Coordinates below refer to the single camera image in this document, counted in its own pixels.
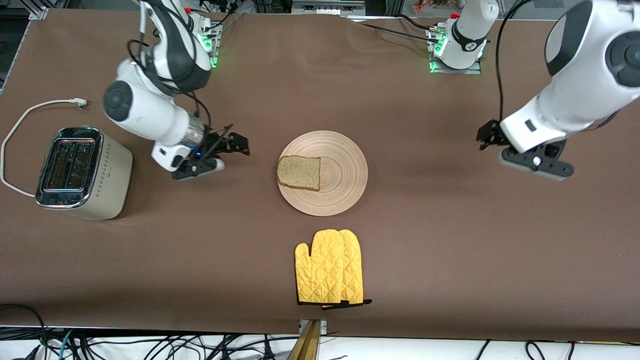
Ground white toaster power cable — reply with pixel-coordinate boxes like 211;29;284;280
0;98;89;197

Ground brass coloured bar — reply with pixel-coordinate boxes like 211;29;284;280
286;320;322;360

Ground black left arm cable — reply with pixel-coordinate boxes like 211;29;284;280
494;0;531;124

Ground round wooden plate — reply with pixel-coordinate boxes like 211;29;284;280
277;130;369;217

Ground grey metal box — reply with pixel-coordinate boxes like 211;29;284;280
291;0;366;15

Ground slice of brown bread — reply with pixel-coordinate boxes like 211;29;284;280
276;155;322;192

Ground yellow quilted oven mitt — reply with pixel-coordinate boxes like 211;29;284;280
294;229;352;306
339;229;373;311

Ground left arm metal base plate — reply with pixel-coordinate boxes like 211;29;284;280
429;27;484;75

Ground cream and chrome toaster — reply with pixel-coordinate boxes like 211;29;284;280
35;126;134;221

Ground black cable to arm base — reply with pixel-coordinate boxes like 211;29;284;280
357;21;442;42

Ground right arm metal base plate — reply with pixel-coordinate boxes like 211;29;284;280
197;15;221;69

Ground brown table cover sheet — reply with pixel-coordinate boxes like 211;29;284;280
0;7;640;344

